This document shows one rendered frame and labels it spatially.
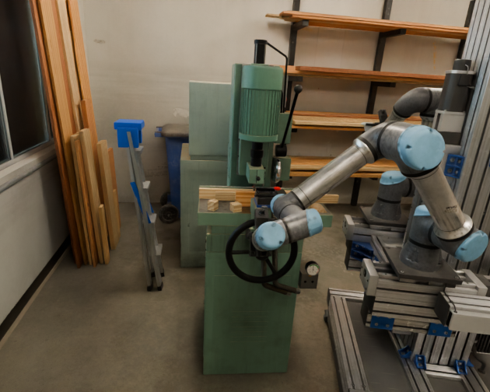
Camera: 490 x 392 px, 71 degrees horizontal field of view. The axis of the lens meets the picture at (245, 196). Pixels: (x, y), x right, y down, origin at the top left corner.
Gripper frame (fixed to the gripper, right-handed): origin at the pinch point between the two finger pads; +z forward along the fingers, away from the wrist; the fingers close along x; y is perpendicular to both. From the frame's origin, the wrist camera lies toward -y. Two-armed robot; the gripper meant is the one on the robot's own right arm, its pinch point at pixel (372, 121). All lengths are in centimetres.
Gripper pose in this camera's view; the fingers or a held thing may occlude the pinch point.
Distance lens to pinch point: 240.8
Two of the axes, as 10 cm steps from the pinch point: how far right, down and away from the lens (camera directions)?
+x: 9.9, -1.2, 1.0
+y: 0.8, 9.4, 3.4
